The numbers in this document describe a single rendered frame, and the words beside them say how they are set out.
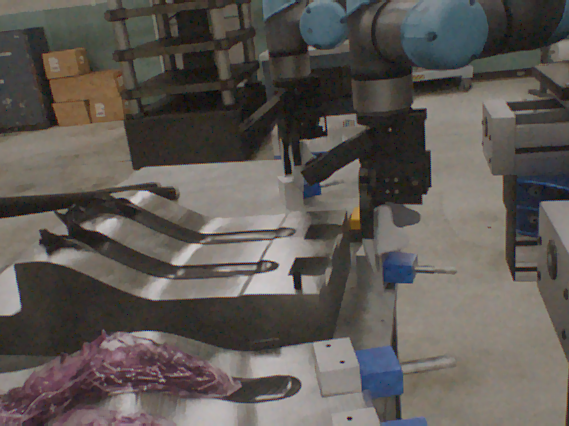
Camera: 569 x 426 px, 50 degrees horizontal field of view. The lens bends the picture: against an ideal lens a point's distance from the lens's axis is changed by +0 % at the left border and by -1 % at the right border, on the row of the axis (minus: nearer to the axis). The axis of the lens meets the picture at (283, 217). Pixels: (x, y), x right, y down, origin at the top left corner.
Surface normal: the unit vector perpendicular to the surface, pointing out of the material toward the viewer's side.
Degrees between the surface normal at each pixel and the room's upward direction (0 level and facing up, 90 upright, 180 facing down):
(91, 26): 90
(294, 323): 90
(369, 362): 0
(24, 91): 90
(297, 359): 0
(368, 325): 0
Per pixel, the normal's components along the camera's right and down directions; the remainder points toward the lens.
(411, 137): -0.37, 0.37
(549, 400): -0.11, -0.93
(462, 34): 0.38, 0.28
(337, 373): 0.08, 0.34
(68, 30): -0.13, 0.36
